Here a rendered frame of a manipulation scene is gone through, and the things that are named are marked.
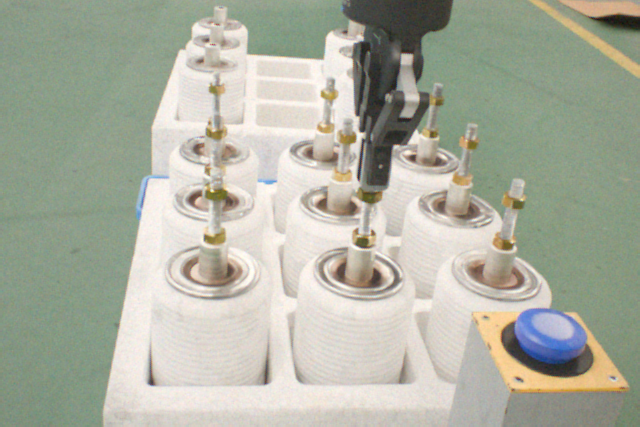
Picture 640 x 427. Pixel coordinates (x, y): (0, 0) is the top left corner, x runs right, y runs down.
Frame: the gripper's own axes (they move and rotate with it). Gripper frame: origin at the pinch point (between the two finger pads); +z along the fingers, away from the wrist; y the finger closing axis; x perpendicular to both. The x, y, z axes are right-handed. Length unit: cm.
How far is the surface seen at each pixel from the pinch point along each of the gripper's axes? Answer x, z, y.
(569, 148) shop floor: 71, 35, -86
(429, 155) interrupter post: 13.0, 9.0, -21.8
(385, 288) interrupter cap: 1.6, 9.8, 2.4
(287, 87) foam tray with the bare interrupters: 5, 18, -71
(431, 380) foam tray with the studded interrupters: 5.8, 17.2, 5.1
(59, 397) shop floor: -26.7, 35.1, -15.0
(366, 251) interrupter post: 0.0, 7.2, 1.1
